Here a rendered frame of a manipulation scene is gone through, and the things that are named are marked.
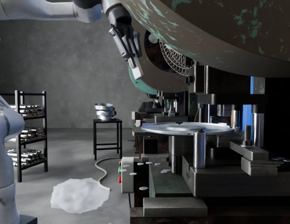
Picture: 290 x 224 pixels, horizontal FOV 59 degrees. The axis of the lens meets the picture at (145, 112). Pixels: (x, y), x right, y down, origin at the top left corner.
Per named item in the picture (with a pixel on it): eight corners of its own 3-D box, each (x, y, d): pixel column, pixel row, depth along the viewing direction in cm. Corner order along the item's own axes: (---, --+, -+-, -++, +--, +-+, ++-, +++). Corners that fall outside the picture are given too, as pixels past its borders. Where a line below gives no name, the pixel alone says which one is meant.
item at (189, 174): (194, 198, 61) (194, 172, 60) (170, 154, 106) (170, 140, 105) (320, 196, 61) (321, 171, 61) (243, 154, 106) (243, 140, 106)
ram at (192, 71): (191, 94, 74) (192, -12, 73) (183, 94, 89) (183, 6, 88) (251, 94, 75) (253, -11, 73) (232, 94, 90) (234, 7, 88)
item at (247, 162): (250, 175, 58) (251, 130, 57) (225, 158, 75) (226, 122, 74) (277, 175, 58) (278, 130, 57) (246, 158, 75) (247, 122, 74)
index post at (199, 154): (195, 168, 64) (195, 130, 63) (192, 165, 67) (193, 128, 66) (206, 168, 64) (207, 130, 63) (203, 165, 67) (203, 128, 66)
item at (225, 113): (220, 116, 80) (221, 104, 80) (216, 115, 85) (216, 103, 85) (231, 116, 80) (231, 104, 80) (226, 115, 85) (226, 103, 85)
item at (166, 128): (251, 135, 68) (251, 132, 68) (142, 135, 68) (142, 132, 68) (217, 124, 97) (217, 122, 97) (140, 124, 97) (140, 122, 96)
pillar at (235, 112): (233, 138, 90) (234, 98, 89) (231, 138, 92) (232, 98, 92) (239, 138, 90) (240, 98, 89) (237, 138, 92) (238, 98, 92)
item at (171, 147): (131, 176, 76) (131, 130, 75) (133, 163, 90) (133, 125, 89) (216, 175, 76) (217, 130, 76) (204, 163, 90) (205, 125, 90)
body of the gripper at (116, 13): (120, 22, 93) (128, 45, 92) (102, 17, 87) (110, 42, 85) (134, 9, 88) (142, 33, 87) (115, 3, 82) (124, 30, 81)
